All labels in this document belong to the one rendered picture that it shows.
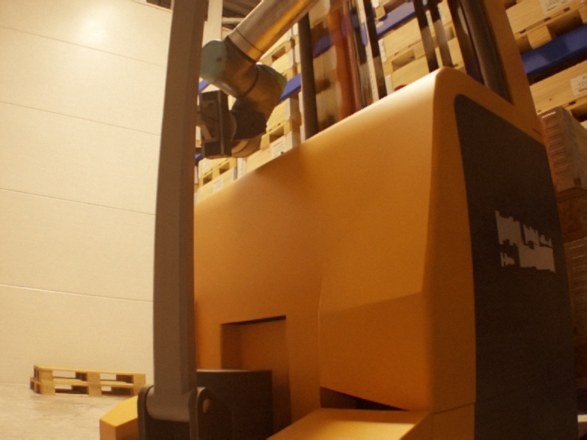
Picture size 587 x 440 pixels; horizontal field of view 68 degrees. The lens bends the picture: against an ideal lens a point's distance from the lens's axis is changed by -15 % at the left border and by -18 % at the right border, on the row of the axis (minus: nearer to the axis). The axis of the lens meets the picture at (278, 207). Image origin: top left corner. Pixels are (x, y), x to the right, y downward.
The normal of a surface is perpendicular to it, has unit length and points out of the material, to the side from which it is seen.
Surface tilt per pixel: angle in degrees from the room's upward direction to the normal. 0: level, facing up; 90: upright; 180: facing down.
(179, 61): 90
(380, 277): 74
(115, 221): 90
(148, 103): 90
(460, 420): 90
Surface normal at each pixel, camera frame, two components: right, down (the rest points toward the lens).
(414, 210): -0.79, -0.41
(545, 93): -0.82, -0.15
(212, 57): -0.63, -0.17
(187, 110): 0.43, -0.29
